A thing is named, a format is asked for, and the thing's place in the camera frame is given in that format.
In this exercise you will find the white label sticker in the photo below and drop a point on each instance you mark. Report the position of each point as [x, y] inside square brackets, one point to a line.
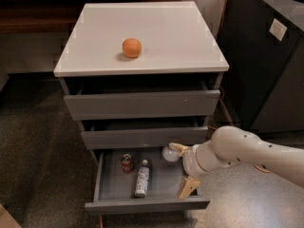
[278, 29]

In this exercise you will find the dark grey trash cabinet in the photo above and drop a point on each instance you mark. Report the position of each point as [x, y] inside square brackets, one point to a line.
[265, 80]

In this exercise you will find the grey bottom drawer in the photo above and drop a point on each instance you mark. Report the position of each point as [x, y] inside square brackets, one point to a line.
[115, 190]

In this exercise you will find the grey top drawer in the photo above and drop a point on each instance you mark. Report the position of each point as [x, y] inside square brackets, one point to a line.
[142, 104]

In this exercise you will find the grey middle drawer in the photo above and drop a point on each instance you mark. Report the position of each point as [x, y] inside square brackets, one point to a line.
[148, 132]

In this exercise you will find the grey drawer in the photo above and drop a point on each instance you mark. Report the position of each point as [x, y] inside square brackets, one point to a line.
[142, 104]
[115, 190]
[148, 132]

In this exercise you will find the white bowl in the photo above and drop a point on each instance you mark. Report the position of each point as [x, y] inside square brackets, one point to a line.
[170, 155]

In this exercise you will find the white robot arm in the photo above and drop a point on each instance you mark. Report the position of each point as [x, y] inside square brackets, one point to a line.
[230, 146]

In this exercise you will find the orange fruit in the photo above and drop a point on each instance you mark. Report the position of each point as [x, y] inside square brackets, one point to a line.
[132, 47]

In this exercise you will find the red soda can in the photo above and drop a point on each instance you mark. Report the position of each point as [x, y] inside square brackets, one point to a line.
[127, 163]

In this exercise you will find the dark wooden bench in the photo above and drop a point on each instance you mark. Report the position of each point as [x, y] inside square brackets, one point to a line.
[25, 16]

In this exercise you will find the white top drawer cabinet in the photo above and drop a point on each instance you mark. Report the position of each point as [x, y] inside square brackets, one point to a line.
[179, 52]

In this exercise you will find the white plastic bottle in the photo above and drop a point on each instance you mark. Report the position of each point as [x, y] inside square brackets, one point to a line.
[142, 180]

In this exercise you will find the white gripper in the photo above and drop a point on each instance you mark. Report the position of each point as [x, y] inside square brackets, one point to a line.
[190, 162]

